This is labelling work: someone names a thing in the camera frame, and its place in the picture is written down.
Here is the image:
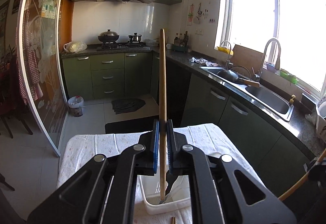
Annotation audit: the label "black pan in sink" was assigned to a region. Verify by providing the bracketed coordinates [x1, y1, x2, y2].
[217, 70, 260, 87]

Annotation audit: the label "glass sliding door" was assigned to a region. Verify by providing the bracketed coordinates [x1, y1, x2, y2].
[16, 0, 67, 157]

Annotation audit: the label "dark floor mat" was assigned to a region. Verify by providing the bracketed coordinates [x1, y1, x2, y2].
[111, 98, 146, 114]

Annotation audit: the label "black plastic fork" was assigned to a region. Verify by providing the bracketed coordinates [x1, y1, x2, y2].
[165, 174, 189, 202]

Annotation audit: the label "green lower cabinets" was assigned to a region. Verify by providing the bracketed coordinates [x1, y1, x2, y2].
[61, 51, 314, 193]

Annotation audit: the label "black wok with lid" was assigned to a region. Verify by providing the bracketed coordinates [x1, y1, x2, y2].
[98, 29, 119, 43]

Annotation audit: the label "small black pot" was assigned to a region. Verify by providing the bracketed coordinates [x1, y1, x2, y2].
[128, 32, 142, 43]

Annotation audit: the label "small chrome faucet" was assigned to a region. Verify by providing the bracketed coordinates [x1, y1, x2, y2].
[219, 40, 233, 70]

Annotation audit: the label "red checkered apron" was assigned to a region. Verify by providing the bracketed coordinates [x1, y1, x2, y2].
[22, 10, 44, 101]

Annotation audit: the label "chrome kitchen faucet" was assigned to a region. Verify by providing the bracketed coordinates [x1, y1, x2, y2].
[256, 37, 281, 80]

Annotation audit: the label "floral white tablecloth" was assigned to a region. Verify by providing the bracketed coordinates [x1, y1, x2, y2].
[57, 123, 261, 223]

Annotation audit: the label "gas stove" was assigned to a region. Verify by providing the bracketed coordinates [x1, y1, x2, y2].
[97, 42, 150, 50]

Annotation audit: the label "white rag on counter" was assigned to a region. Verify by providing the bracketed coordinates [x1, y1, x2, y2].
[189, 57, 219, 67]

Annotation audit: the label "condiment bottles rack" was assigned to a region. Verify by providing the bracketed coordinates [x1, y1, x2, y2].
[172, 31, 189, 53]

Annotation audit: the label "small trash bin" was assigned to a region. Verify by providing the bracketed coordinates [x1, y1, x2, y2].
[67, 96, 84, 117]

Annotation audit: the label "wooden cutting board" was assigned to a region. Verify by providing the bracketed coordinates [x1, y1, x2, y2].
[231, 44, 263, 74]

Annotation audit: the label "white plastic utensil holder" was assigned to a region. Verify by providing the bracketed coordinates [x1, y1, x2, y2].
[138, 174, 192, 215]

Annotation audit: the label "stainless steel sink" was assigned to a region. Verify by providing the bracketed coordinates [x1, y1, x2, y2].
[200, 66, 294, 122]

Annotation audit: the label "light bamboo chopstick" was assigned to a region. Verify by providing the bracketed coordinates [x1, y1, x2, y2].
[159, 28, 167, 202]

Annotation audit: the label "white plastic bag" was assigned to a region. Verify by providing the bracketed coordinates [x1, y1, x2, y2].
[64, 41, 87, 53]

